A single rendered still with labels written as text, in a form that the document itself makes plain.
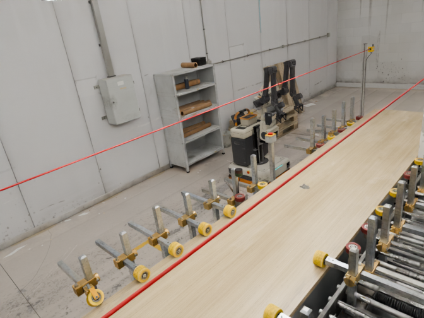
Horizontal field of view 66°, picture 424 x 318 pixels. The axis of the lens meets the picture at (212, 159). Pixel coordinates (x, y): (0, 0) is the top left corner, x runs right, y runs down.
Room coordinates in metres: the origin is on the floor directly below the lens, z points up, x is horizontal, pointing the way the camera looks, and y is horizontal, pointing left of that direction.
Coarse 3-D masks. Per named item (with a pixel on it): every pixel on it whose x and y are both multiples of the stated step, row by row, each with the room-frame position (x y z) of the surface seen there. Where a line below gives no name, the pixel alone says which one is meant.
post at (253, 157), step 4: (252, 156) 2.46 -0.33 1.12; (252, 160) 2.47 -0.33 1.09; (252, 164) 2.47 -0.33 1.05; (256, 164) 2.48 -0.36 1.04; (252, 168) 2.47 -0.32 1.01; (256, 168) 2.48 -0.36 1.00; (252, 172) 2.47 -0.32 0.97; (256, 172) 2.47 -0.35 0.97; (252, 176) 2.48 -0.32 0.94; (256, 176) 2.47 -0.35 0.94; (252, 180) 2.48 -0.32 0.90; (256, 180) 2.47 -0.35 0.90; (256, 192) 2.46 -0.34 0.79
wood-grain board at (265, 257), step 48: (384, 144) 2.85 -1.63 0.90; (288, 192) 2.19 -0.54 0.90; (336, 192) 2.10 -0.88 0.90; (384, 192) 2.01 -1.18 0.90; (192, 240) 1.75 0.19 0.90; (240, 240) 1.68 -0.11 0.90; (288, 240) 1.62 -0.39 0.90; (336, 240) 1.56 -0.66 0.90; (192, 288) 1.34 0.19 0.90; (240, 288) 1.29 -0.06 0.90; (288, 288) 1.25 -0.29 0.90
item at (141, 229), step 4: (128, 224) 1.97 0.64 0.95; (132, 224) 1.94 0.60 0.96; (136, 224) 1.94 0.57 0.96; (136, 228) 1.90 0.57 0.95; (140, 228) 1.87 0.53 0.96; (144, 228) 1.87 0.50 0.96; (140, 232) 1.87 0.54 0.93; (144, 232) 1.83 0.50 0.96; (148, 232) 1.82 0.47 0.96; (152, 232) 1.81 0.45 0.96; (148, 236) 1.80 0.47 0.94; (160, 240) 1.71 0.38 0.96; (164, 240) 1.70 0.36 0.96; (164, 244) 1.68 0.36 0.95; (168, 244) 1.66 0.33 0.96
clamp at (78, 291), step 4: (96, 276) 1.45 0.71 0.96; (80, 280) 1.43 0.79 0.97; (84, 280) 1.43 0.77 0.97; (92, 280) 1.43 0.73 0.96; (96, 280) 1.44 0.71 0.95; (80, 284) 1.40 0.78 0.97; (84, 284) 1.40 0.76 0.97; (92, 284) 1.42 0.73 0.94; (96, 284) 1.44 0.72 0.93; (76, 288) 1.37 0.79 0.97; (80, 288) 1.38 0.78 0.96; (76, 292) 1.37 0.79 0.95; (80, 292) 1.38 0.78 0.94; (84, 292) 1.39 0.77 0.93
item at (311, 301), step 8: (384, 200) 2.14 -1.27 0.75; (392, 208) 2.31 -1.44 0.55; (360, 232) 1.82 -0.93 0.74; (352, 240) 1.72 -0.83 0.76; (360, 240) 1.82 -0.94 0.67; (344, 256) 1.65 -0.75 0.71; (328, 272) 1.49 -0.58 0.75; (336, 272) 1.56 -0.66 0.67; (328, 280) 1.49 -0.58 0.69; (336, 280) 1.57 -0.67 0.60; (320, 288) 1.42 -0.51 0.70; (328, 288) 1.49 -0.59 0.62; (312, 296) 1.36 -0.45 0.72; (320, 296) 1.42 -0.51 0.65; (328, 296) 1.49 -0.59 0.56; (304, 304) 1.29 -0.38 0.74; (312, 304) 1.35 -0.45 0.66; (320, 304) 1.42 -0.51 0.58; (296, 312) 1.24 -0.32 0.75; (312, 312) 1.36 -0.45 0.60
